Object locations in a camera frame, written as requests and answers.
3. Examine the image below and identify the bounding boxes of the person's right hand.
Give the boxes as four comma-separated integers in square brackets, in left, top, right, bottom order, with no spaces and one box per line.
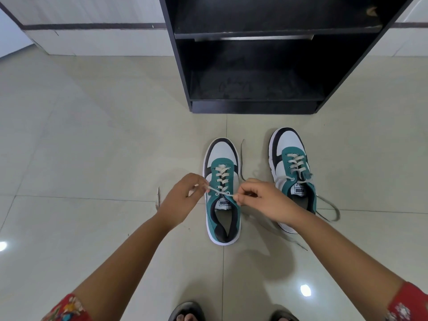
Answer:
[233,178,303,227]

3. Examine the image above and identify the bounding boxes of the person's left hand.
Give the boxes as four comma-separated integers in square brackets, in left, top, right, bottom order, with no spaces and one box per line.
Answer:
[156,173,210,232]

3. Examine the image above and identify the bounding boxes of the beige shoelace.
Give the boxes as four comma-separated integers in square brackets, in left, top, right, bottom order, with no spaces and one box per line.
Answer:
[155,140,246,212]
[275,154,341,222]

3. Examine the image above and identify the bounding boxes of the person's left forearm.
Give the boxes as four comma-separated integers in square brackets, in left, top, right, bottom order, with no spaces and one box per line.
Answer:
[71,210,175,321]

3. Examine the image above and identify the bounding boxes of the person's right forearm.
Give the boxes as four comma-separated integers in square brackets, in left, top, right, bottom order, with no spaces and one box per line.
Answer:
[288,210,407,321]

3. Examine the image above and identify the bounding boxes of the teal white sneaker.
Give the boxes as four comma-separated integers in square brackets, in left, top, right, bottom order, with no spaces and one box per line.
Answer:
[203,138,242,246]
[268,127,317,234]

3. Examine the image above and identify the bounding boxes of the black wooden shelf unit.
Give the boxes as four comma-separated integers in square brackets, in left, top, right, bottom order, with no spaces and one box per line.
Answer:
[159,0,417,115]

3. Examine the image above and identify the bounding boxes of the black sandal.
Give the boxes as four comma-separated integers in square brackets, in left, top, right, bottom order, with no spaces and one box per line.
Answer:
[168,301,206,321]
[270,310,300,321]

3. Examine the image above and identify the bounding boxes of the red floral sleeve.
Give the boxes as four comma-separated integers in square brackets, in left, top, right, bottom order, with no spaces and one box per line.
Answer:
[42,293,93,321]
[385,281,428,321]

